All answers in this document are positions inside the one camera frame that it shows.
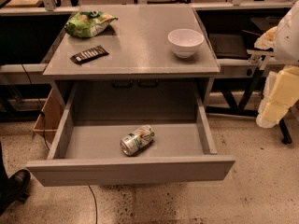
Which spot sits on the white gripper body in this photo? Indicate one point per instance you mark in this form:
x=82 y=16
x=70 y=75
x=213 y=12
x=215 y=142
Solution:
x=289 y=36

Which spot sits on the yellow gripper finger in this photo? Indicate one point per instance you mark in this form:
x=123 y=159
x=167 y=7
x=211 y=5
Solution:
x=281 y=92

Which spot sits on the green silver 7up can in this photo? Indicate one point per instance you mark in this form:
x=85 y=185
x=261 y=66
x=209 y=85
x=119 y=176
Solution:
x=137 y=139

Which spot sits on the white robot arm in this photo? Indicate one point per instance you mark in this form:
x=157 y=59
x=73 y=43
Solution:
x=281 y=89

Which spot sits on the grey counter cabinet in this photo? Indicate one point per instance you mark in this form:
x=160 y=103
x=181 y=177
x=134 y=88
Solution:
x=140 y=75

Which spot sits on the grey open top drawer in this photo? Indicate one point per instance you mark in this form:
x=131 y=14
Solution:
x=86 y=150

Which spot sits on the white ceramic bowl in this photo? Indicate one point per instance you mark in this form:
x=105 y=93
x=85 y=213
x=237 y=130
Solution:
x=185 y=42

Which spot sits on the dark snack bar wrapper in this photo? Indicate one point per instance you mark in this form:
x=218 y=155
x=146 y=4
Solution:
x=89 y=55

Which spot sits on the green chip bag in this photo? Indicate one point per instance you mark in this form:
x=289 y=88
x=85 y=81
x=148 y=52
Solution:
x=87 y=24

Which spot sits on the brown cardboard box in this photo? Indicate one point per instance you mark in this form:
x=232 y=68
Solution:
x=48 y=120

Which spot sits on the black shoe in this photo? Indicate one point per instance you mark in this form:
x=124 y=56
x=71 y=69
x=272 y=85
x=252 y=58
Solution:
x=14 y=189

